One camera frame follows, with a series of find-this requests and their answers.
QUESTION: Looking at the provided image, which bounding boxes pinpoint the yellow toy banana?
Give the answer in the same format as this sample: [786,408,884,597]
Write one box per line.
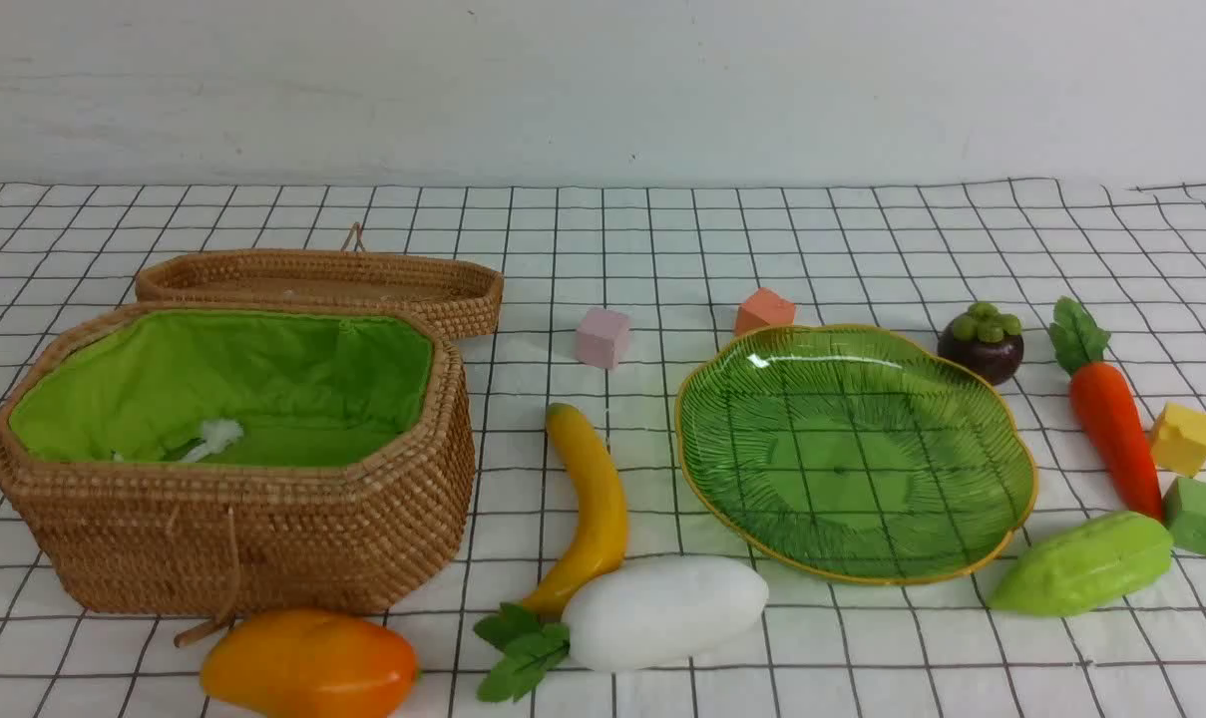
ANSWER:
[521,403,628,615]

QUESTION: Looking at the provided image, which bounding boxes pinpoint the white toy radish green leaves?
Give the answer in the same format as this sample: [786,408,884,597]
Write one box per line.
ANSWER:
[472,555,768,704]

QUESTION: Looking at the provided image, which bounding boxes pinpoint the dark purple toy mangosteen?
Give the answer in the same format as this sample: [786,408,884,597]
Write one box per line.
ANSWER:
[937,303,1023,386]

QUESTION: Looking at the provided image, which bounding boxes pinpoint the orange yellow toy mango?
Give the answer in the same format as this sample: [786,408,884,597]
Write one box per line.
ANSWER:
[200,608,418,717]

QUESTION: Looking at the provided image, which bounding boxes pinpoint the orange toy carrot green top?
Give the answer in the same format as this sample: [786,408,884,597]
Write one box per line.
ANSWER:
[1046,296,1165,523]

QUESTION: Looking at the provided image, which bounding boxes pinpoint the green toy bitter gourd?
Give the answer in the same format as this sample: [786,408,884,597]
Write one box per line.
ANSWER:
[989,510,1173,617]

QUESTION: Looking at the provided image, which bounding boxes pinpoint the pink foam cube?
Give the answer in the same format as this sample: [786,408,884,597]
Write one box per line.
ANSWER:
[575,307,631,370]

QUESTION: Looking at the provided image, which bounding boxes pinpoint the woven rattan basket lid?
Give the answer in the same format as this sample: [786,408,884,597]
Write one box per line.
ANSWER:
[136,223,504,339]

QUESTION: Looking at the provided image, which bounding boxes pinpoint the orange foam cube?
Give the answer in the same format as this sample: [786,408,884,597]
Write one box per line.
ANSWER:
[733,287,797,335]

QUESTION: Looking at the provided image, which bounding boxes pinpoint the green glass leaf plate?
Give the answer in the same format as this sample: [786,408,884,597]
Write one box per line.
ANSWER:
[674,323,1040,585]

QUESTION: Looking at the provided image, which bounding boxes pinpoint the white black grid tablecloth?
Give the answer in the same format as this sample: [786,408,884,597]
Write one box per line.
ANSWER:
[0,179,1206,717]

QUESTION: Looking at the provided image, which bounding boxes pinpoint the woven rattan basket green lining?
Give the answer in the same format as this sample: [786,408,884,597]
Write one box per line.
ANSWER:
[0,303,475,615]

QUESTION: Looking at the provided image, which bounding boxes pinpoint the yellow foam cube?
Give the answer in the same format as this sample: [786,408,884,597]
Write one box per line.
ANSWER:
[1149,403,1206,475]

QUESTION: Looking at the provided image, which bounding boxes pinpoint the green foam cube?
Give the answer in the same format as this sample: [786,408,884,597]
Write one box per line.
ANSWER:
[1163,475,1206,558]

